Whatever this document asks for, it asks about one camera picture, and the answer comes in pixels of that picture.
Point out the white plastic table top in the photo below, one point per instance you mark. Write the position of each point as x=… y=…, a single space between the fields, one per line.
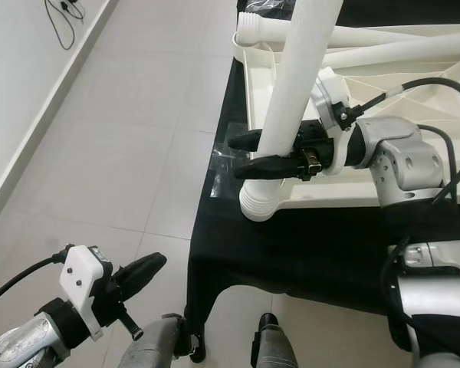
x=322 y=198

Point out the black tablecloth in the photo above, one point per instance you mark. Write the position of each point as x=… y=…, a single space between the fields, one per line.
x=299 y=261

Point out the grey robot right leg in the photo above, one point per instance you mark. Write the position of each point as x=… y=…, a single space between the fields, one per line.
x=276 y=349

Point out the grey robot left leg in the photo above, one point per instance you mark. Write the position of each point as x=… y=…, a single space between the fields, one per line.
x=153 y=349

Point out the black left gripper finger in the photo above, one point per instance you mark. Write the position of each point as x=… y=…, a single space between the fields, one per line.
x=136 y=267
x=146 y=282

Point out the grey robot leg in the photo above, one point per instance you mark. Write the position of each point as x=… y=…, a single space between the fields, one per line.
x=153 y=349
x=276 y=349

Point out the white plastic table leg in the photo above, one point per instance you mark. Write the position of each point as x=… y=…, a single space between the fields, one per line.
x=414 y=52
x=272 y=31
x=299 y=92

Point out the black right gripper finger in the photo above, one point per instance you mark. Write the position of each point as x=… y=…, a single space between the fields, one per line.
x=249 y=140
x=268 y=167

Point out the black power adapter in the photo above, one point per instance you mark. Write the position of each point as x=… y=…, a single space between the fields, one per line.
x=65 y=6

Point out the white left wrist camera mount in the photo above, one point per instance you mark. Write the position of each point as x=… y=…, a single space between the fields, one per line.
x=84 y=276

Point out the clear plastic bag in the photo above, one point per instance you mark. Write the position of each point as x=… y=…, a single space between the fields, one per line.
x=264 y=6

